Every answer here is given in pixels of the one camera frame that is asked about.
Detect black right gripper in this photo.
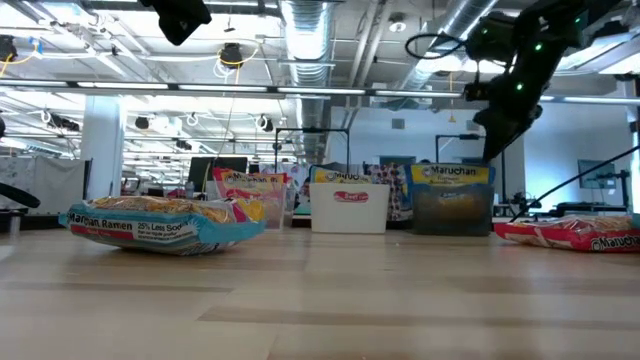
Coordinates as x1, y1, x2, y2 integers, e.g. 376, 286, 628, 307
474, 53, 552, 163

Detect red Maruchan ramen pack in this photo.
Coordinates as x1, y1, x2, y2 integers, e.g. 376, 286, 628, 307
493, 214, 640, 254
213, 167, 290, 229

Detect long ceiling light bar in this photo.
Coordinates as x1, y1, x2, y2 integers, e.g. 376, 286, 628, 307
0, 78, 640, 105

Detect blue noodle packets in bin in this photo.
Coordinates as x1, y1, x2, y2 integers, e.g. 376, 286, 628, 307
412, 182, 495, 237

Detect floral patterned fabric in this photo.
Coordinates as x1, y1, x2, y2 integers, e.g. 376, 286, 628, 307
372, 162, 414, 222

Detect white building column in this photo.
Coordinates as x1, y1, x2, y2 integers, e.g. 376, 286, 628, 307
81, 94, 125, 199

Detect white plastic bin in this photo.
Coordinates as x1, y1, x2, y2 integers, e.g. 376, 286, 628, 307
308, 182, 391, 235

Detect grey partition screen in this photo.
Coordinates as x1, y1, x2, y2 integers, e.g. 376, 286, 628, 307
0, 157, 87, 214

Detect clear plastic bin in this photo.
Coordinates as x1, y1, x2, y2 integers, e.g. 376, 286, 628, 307
212, 182, 292, 230

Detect black metal frame stand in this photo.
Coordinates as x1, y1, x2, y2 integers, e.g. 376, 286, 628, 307
273, 127, 351, 169
434, 133, 506, 169

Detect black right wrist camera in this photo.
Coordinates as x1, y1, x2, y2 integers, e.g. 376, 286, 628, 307
462, 81, 495, 103

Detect black ceiling camera yellow cable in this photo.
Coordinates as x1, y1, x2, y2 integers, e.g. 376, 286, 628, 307
0, 33, 41, 76
213, 42, 262, 81

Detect thin black cable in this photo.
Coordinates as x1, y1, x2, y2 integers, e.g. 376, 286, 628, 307
508, 145, 640, 224

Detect wall mounted dark screen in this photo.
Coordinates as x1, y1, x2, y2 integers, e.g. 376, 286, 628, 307
577, 159, 617, 190

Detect smooth silver ventilation duct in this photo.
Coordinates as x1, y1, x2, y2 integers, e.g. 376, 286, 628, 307
397, 0, 501, 94

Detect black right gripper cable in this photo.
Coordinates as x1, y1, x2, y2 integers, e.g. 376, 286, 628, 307
403, 31, 484, 62

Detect ribbed silver ventilation duct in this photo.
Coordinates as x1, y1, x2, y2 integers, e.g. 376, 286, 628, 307
278, 0, 335, 161

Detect thick black curved cable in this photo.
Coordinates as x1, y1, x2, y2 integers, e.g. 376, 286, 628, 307
0, 181, 42, 210

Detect black aluminium table frame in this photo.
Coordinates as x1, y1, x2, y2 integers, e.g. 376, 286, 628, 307
0, 212, 640, 236

